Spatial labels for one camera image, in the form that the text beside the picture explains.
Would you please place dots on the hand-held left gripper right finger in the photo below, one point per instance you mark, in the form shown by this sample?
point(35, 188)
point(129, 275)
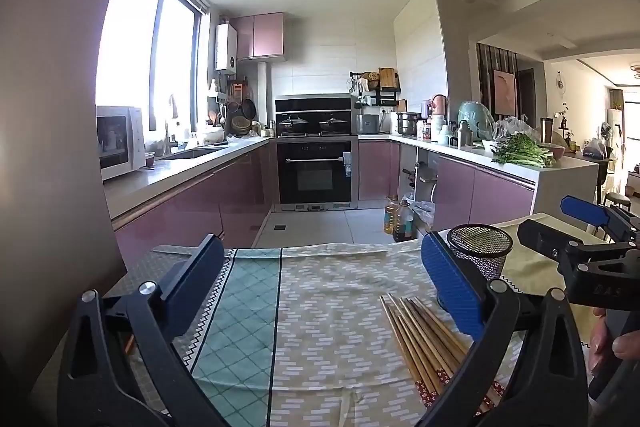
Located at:
point(450, 287)

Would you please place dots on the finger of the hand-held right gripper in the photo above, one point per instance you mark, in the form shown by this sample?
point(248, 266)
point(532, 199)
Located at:
point(582, 210)
point(542, 239)

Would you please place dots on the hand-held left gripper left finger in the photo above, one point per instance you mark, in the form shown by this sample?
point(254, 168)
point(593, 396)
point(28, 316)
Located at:
point(195, 277)

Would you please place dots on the black mesh utensil holder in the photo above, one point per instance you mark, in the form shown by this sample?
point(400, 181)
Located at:
point(480, 252)

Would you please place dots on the bundle of wooden chopsticks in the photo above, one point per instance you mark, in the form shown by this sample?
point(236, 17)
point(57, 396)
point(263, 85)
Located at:
point(420, 337)

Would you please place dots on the person's right hand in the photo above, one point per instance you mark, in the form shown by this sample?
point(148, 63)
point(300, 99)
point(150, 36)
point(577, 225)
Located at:
point(598, 339)

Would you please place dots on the white kitchen countertop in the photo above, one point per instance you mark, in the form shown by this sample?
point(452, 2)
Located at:
point(570, 182)
point(160, 172)

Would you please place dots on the round stool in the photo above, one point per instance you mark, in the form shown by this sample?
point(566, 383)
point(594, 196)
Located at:
point(616, 198)

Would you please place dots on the pink bowl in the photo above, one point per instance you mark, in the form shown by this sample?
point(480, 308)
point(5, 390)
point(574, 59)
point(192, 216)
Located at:
point(557, 152)

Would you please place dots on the pink base cabinets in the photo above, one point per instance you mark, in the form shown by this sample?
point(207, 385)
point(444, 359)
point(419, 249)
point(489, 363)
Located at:
point(200, 202)
point(475, 192)

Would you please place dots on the dark cooking oil bottle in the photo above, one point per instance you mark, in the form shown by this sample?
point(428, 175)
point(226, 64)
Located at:
point(402, 224)

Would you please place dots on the bunch of green vegetables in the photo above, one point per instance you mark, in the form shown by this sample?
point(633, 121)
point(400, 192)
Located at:
point(522, 152)

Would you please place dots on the dark steel tumbler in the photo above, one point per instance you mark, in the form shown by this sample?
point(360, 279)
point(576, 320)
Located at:
point(546, 129)

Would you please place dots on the clear plastic bag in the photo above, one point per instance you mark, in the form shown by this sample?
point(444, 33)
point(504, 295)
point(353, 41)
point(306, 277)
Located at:
point(515, 127)

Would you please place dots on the kitchen sink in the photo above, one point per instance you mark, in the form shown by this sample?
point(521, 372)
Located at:
point(195, 153)

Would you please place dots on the patterned tablecloth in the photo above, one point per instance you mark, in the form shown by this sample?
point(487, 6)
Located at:
point(325, 307)

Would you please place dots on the dark thermos flask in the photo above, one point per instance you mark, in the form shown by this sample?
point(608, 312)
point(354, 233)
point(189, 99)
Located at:
point(465, 136)

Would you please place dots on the green round appliance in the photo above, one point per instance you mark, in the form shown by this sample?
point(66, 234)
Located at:
point(475, 119)

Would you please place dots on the white bowl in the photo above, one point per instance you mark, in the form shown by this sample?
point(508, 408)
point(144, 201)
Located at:
point(212, 136)

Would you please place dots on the steel sink faucet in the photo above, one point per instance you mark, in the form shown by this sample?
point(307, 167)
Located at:
point(168, 137)

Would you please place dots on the white ceramic jar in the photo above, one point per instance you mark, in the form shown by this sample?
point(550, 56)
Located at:
point(445, 134)

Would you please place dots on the white microwave oven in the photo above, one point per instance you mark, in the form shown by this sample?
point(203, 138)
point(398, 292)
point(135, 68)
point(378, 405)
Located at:
point(117, 142)

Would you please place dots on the bamboo basket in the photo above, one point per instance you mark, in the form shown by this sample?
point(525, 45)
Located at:
point(241, 124)

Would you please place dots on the black integrated stove with oven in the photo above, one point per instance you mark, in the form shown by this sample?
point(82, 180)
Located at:
point(315, 172)

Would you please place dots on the steel steamer pot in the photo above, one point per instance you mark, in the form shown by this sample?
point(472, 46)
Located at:
point(408, 124)

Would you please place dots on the pink kettle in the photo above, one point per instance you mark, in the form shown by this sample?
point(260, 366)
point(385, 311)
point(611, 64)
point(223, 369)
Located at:
point(440, 106)

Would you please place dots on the dark hanging frying pan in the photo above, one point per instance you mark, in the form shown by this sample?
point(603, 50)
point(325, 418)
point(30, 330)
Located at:
point(249, 108)

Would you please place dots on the black lidded pot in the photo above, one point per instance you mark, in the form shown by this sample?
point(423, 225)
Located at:
point(334, 125)
point(294, 124)

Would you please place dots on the silver box appliance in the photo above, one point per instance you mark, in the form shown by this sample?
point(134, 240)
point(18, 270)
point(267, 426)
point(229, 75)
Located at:
point(368, 124)

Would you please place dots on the wooden cutting board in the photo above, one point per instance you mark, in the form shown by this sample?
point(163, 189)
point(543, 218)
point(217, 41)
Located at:
point(387, 78)

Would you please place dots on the grey refrigerator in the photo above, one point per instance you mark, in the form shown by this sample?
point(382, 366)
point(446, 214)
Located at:
point(50, 107)

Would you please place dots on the kitchen window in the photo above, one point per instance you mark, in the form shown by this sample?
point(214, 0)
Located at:
point(130, 32)

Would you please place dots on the round wall clock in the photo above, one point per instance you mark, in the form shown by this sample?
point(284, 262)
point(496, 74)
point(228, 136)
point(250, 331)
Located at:
point(559, 85)

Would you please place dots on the pink wall picture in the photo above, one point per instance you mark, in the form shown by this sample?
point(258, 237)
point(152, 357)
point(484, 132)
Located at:
point(505, 94)

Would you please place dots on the black wall rack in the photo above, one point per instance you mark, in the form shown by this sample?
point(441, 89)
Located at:
point(385, 97)

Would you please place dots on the white wall water heater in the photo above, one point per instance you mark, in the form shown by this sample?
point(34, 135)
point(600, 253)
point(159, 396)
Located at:
point(226, 49)

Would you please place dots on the pink wall cabinet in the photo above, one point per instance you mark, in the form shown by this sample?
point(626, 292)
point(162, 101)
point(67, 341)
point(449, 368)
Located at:
point(260, 34)

